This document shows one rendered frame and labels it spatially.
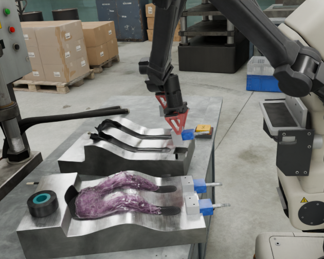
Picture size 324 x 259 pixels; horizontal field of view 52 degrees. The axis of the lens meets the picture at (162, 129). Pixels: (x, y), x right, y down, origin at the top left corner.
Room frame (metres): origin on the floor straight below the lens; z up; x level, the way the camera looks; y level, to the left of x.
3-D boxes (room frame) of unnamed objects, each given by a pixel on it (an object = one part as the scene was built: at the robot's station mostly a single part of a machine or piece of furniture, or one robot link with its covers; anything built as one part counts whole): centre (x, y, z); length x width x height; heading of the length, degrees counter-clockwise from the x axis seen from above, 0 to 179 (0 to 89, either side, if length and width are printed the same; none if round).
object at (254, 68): (4.12, -1.49, 0.28); 0.61 x 0.41 x 0.15; 62
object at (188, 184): (0.89, -0.11, 0.86); 0.13 x 0.05 x 0.05; 91
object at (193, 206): (0.78, -0.12, 0.86); 0.13 x 0.05 x 0.05; 91
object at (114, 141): (1.17, 0.13, 0.92); 0.35 x 0.16 x 0.09; 74
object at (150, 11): (8.02, -0.29, 0.42); 0.86 x 0.33 x 0.83; 62
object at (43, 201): (0.77, 0.35, 0.93); 0.08 x 0.08 x 0.04
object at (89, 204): (0.83, 0.15, 0.90); 0.26 x 0.18 x 0.08; 91
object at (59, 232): (0.82, 0.16, 0.86); 0.50 x 0.26 x 0.11; 91
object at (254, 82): (4.12, -1.49, 0.11); 0.61 x 0.41 x 0.22; 62
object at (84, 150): (1.19, 0.14, 0.87); 0.50 x 0.26 x 0.14; 74
